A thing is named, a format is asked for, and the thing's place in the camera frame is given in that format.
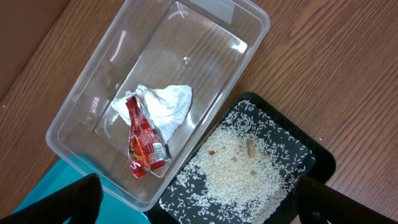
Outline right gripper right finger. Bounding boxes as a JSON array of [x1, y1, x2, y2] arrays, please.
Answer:
[[294, 175, 397, 224]]

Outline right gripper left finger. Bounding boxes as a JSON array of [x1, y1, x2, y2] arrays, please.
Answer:
[[1, 173, 103, 224]]

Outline rice leftovers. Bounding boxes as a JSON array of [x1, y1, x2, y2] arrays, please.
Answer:
[[159, 99, 312, 224]]

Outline black plastic tray bin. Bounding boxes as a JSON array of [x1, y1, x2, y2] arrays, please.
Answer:
[[146, 91, 337, 224]]

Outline white tissue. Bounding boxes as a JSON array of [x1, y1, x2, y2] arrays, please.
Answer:
[[111, 85, 193, 144]]

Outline red snack wrapper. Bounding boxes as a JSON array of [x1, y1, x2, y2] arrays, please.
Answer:
[[126, 95, 170, 179]]

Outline teal serving tray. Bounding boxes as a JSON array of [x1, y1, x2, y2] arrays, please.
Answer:
[[15, 159, 150, 224]]

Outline clear plastic bin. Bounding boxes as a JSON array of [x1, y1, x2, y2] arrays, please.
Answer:
[[46, 0, 271, 212]]

